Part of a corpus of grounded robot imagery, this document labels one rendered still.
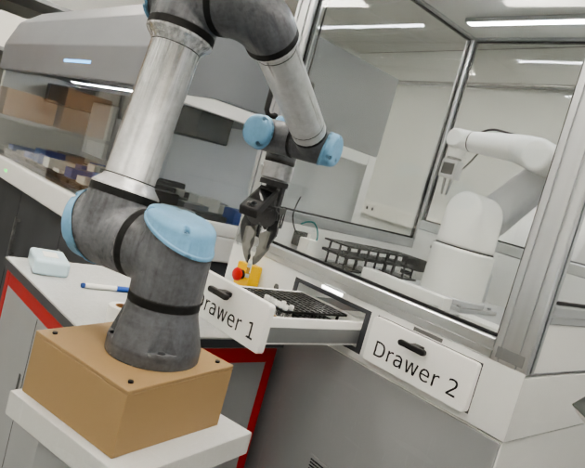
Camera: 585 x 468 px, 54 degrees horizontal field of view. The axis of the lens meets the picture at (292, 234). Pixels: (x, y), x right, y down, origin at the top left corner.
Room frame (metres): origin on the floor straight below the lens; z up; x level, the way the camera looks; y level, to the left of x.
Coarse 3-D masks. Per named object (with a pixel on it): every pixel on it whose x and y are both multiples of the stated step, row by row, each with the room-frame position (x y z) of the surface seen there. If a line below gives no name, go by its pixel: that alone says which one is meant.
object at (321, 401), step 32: (288, 352) 1.59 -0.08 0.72; (320, 352) 1.50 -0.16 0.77; (288, 384) 1.56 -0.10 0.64; (320, 384) 1.48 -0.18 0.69; (352, 384) 1.41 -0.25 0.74; (384, 384) 1.34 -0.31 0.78; (288, 416) 1.54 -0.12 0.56; (320, 416) 1.46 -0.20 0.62; (352, 416) 1.39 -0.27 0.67; (384, 416) 1.32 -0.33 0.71; (416, 416) 1.26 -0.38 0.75; (448, 416) 1.21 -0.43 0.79; (256, 448) 1.60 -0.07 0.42; (288, 448) 1.52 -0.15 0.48; (320, 448) 1.44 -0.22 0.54; (352, 448) 1.37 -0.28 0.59; (384, 448) 1.30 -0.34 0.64; (416, 448) 1.25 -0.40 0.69; (448, 448) 1.19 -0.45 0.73; (480, 448) 1.15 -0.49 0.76; (512, 448) 1.16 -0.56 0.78; (544, 448) 1.28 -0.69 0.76; (576, 448) 1.42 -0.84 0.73
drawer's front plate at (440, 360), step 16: (384, 320) 1.36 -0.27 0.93; (384, 336) 1.35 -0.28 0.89; (400, 336) 1.32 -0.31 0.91; (416, 336) 1.29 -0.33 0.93; (368, 352) 1.37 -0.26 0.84; (384, 352) 1.34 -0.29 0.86; (400, 352) 1.31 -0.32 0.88; (432, 352) 1.25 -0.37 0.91; (448, 352) 1.22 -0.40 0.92; (384, 368) 1.33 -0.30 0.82; (400, 368) 1.30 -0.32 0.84; (432, 368) 1.24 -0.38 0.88; (448, 368) 1.22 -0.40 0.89; (464, 368) 1.19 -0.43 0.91; (480, 368) 1.18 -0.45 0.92; (416, 384) 1.26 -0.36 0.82; (448, 384) 1.21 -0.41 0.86; (464, 384) 1.18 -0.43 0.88; (448, 400) 1.20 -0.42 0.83; (464, 400) 1.17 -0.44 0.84
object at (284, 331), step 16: (256, 288) 1.49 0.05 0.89; (272, 320) 1.22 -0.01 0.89; (288, 320) 1.25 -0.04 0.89; (304, 320) 1.29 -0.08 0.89; (320, 320) 1.32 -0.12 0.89; (336, 320) 1.37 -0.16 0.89; (352, 320) 1.41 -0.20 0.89; (272, 336) 1.23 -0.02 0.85; (288, 336) 1.26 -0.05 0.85; (304, 336) 1.29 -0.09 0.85; (320, 336) 1.33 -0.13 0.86; (336, 336) 1.37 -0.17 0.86; (352, 336) 1.41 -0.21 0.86
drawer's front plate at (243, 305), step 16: (224, 288) 1.30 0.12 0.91; (240, 288) 1.27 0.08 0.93; (208, 304) 1.33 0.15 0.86; (224, 304) 1.29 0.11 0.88; (240, 304) 1.25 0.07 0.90; (256, 304) 1.21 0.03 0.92; (272, 304) 1.20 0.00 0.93; (208, 320) 1.32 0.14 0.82; (224, 320) 1.28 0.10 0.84; (256, 320) 1.20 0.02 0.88; (240, 336) 1.23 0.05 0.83; (256, 336) 1.19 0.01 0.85; (256, 352) 1.18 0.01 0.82
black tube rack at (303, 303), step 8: (248, 288) 1.44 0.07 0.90; (264, 296) 1.38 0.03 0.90; (272, 296) 1.41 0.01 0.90; (280, 296) 1.44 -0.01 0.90; (288, 296) 1.47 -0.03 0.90; (296, 296) 1.50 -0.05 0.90; (304, 296) 1.53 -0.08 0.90; (288, 304) 1.38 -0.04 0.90; (296, 304) 1.41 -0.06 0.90; (304, 304) 1.43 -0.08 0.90; (312, 304) 1.45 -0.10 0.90; (320, 304) 1.49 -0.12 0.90; (296, 312) 1.32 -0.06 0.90; (304, 312) 1.34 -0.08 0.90; (312, 312) 1.36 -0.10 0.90; (320, 312) 1.38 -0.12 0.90; (328, 312) 1.41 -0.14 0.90; (336, 312) 1.43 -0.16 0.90
